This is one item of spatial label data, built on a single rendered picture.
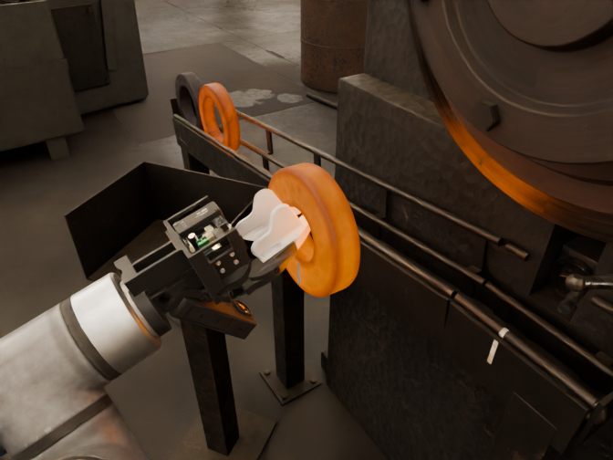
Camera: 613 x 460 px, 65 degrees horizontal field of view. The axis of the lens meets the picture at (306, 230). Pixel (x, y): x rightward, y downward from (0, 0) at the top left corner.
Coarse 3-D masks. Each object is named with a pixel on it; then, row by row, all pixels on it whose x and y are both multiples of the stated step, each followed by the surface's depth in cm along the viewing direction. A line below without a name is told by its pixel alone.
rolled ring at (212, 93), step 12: (216, 84) 119; (204, 96) 122; (216, 96) 116; (228, 96) 116; (204, 108) 126; (228, 108) 115; (204, 120) 128; (228, 120) 116; (216, 132) 129; (228, 132) 117; (228, 144) 119
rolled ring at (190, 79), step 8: (176, 80) 137; (184, 80) 131; (192, 80) 130; (176, 88) 140; (184, 88) 138; (192, 88) 129; (200, 88) 130; (176, 96) 142; (184, 96) 141; (192, 96) 130; (184, 104) 142; (184, 112) 142; (192, 112) 143; (192, 120) 142; (200, 120) 131; (200, 128) 133
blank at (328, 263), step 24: (288, 168) 52; (312, 168) 52; (288, 192) 53; (312, 192) 49; (336, 192) 49; (312, 216) 50; (336, 216) 48; (312, 240) 59; (336, 240) 48; (288, 264) 59; (312, 264) 54; (336, 264) 49; (312, 288) 55; (336, 288) 52
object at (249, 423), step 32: (128, 192) 89; (160, 192) 94; (192, 192) 91; (224, 192) 88; (256, 192) 85; (96, 224) 83; (128, 224) 91; (160, 224) 97; (96, 256) 85; (128, 256) 89; (192, 352) 97; (224, 352) 102; (224, 384) 106; (224, 416) 110; (256, 416) 126; (192, 448) 119; (224, 448) 116; (256, 448) 119
